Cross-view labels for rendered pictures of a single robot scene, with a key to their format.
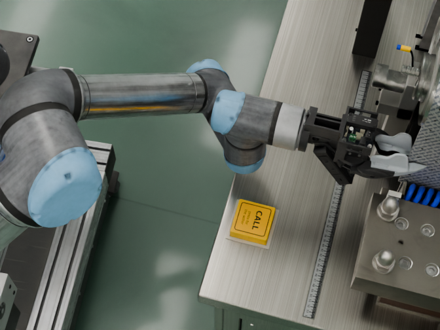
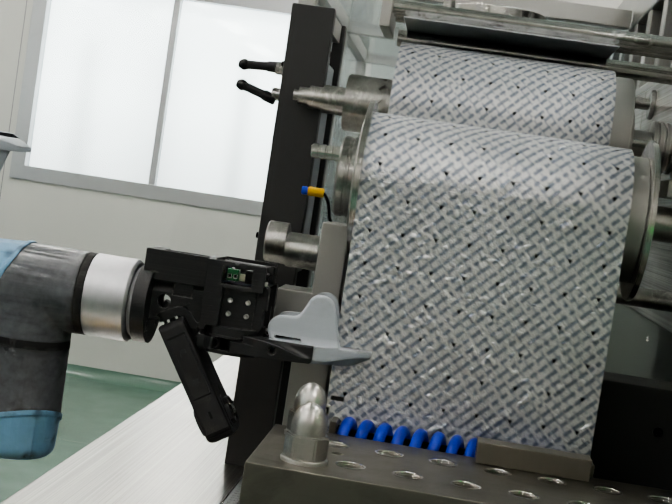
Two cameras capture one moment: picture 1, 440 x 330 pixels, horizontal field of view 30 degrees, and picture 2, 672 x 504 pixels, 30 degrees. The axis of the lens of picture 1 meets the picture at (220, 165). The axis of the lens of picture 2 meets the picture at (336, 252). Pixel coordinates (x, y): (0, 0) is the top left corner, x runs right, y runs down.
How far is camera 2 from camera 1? 1.16 m
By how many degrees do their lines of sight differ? 60
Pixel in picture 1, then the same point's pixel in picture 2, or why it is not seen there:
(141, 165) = not seen: outside the picture
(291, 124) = (120, 260)
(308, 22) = (149, 440)
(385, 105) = (290, 290)
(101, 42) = not seen: outside the picture
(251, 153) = (33, 363)
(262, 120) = (66, 256)
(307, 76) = (144, 467)
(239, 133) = (18, 284)
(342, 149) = (215, 284)
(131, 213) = not seen: outside the picture
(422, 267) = (387, 472)
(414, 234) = (364, 453)
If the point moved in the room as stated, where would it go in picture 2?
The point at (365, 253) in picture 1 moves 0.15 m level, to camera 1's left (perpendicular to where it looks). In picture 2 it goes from (265, 451) to (68, 429)
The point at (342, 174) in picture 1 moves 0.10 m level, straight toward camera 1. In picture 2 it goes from (213, 394) to (183, 412)
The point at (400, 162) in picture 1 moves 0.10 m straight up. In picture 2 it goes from (322, 321) to (339, 207)
